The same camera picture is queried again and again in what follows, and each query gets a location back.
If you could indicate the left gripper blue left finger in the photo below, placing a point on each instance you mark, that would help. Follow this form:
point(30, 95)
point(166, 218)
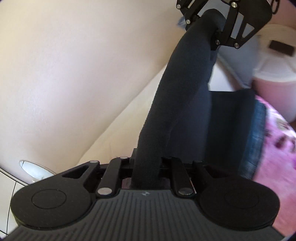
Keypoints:
point(133, 159)

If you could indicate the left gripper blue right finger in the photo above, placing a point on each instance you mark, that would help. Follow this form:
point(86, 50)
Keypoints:
point(166, 172)

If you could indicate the dark long-sleeve shirt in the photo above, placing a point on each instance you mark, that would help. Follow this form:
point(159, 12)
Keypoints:
point(187, 73)

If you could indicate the stack of folded dark clothes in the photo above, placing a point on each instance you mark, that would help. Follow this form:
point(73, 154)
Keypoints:
point(222, 129)

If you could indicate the white storage bin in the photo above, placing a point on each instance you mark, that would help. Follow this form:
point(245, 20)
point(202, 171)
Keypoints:
point(267, 63)

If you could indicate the round mirror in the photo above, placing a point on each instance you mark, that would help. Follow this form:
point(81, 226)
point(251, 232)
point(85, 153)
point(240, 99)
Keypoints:
point(31, 172)

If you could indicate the pink floral bed blanket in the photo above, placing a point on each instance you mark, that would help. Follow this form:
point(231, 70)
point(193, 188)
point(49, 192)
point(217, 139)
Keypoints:
point(276, 168)

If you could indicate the white wardrobe with panels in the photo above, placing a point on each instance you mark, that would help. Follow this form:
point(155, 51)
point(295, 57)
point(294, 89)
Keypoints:
point(9, 186)

